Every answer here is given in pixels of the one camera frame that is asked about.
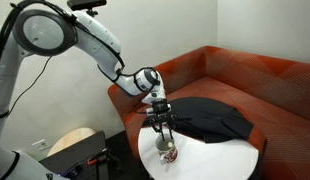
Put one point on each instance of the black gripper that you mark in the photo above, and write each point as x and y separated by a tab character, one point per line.
161	111

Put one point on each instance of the yellow highlighter marker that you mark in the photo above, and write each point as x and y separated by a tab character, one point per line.
170	144

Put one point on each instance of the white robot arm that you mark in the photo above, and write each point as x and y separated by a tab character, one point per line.
95	36

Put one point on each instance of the white patterned mug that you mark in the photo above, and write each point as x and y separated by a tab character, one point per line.
168	155

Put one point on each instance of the black cloth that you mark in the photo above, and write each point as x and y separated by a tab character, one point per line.
208	118

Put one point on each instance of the black equipment cart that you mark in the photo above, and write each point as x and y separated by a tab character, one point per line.
78	156

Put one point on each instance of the round wooden table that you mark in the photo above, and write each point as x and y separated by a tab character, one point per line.
70	138

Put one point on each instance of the white wall outlet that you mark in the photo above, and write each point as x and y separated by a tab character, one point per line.
41	144

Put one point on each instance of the black camera on mount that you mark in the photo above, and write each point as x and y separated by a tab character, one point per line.
85	4

